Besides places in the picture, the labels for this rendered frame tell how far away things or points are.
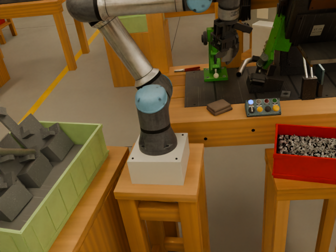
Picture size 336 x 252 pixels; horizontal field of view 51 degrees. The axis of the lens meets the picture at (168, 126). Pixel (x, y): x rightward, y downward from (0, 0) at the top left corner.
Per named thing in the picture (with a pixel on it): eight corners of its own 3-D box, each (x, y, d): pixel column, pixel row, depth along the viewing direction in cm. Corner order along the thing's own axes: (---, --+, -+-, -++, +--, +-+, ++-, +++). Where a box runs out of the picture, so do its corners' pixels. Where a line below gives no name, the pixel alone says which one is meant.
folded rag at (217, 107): (223, 103, 169) (223, 97, 168) (233, 110, 163) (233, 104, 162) (206, 109, 167) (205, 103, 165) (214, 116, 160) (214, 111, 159)
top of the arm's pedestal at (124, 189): (197, 203, 128) (196, 195, 126) (115, 199, 135) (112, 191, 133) (204, 150, 155) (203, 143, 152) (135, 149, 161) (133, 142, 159)
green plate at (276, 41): (285, 62, 165) (301, 19, 153) (268, 60, 165) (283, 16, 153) (280, 53, 174) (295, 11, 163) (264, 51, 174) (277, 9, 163)
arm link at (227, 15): (230, -2, 126) (245, 6, 121) (229, 10, 129) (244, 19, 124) (213, 4, 123) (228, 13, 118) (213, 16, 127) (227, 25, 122)
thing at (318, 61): (349, 64, 145) (351, 57, 143) (309, 67, 147) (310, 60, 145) (320, 33, 178) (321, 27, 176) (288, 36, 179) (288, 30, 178)
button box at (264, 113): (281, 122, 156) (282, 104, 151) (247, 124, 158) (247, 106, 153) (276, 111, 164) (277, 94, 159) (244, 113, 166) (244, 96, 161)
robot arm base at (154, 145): (174, 155, 129) (171, 132, 124) (135, 156, 132) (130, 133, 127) (179, 134, 142) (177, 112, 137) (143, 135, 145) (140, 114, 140)
